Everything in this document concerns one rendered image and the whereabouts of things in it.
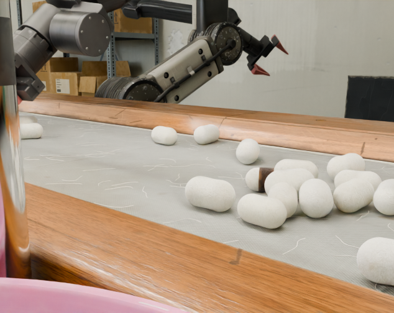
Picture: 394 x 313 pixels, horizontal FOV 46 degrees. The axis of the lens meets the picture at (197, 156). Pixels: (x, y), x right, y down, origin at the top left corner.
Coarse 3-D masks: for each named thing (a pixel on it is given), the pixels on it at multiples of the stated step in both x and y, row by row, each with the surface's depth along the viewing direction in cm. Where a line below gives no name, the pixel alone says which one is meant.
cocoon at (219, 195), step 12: (192, 180) 31; (204, 180) 30; (216, 180) 30; (192, 192) 30; (204, 192) 30; (216, 192) 29; (228, 192) 29; (204, 204) 30; (216, 204) 29; (228, 204) 29
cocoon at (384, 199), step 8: (384, 184) 30; (392, 184) 29; (376, 192) 29; (384, 192) 29; (392, 192) 29; (376, 200) 29; (384, 200) 29; (392, 200) 29; (376, 208) 30; (384, 208) 29; (392, 208) 29
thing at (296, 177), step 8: (296, 168) 33; (272, 176) 32; (280, 176) 32; (288, 176) 32; (296, 176) 32; (304, 176) 32; (312, 176) 32; (272, 184) 32; (296, 184) 32; (296, 192) 32
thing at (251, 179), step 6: (252, 168) 35; (258, 168) 34; (276, 168) 34; (252, 174) 34; (258, 174) 34; (246, 180) 35; (252, 180) 34; (258, 180) 34; (252, 186) 34; (258, 186) 34
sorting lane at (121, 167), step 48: (48, 144) 54; (96, 144) 54; (144, 144) 54; (192, 144) 54; (96, 192) 35; (144, 192) 35; (240, 192) 35; (240, 240) 26; (288, 240) 26; (336, 240) 26; (384, 288) 20
